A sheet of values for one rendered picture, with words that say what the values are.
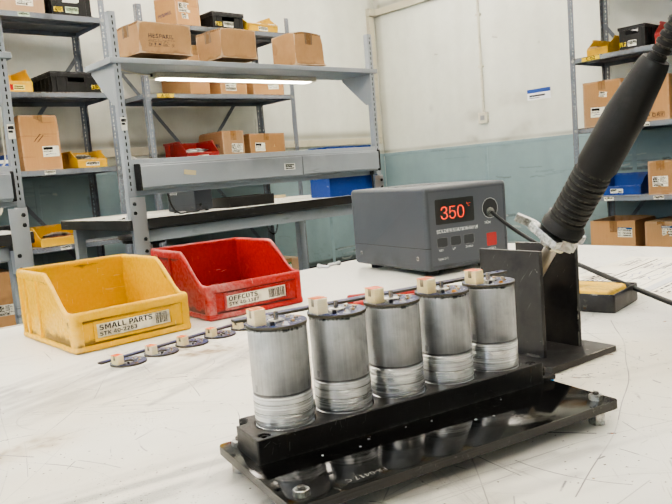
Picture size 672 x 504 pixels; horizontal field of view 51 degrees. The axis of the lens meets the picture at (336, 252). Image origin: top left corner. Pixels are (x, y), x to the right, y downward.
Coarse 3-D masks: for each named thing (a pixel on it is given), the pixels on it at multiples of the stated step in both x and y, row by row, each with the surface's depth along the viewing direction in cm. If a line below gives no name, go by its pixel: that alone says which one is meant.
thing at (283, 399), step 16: (272, 320) 29; (256, 336) 28; (272, 336) 28; (288, 336) 28; (304, 336) 28; (256, 352) 28; (272, 352) 28; (288, 352) 28; (304, 352) 28; (256, 368) 28; (272, 368) 28; (288, 368) 28; (304, 368) 28; (256, 384) 28; (272, 384) 28; (288, 384) 28; (304, 384) 28; (256, 400) 28; (272, 400) 28; (288, 400) 28; (304, 400) 28; (256, 416) 29; (272, 416) 28; (288, 416) 28; (304, 416) 28
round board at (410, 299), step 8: (384, 296) 32; (400, 296) 32; (408, 296) 32; (416, 296) 32; (368, 304) 31; (376, 304) 30; (384, 304) 30; (392, 304) 30; (400, 304) 30; (408, 304) 30
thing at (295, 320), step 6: (270, 318) 29; (288, 318) 29; (294, 318) 29; (300, 318) 29; (306, 318) 29; (246, 324) 29; (270, 324) 28; (276, 324) 28; (294, 324) 28; (300, 324) 28; (252, 330) 28; (258, 330) 28; (264, 330) 28; (270, 330) 28; (276, 330) 28
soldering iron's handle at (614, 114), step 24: (648, 72) 35; (624, 96) 36; (648, 96) 35; (600, 120) 37; (624, 120) 36; (600, 144) 37; (624, 144) 37; (576, 168) 39; (600, 168) 37; (576, 192) 39; (600, 192) 39; (552, 216) 40; (576, 216) 39; (576, 240) 40
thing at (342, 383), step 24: (312, 336) 30; (336, 336) 29; (360, 336) 29; (312, 360) 30; (336, 360) 29; (360, 360) 29; (336, 384) 29; (360, 384) 29; (336, 408) 29; (360, 408) 30
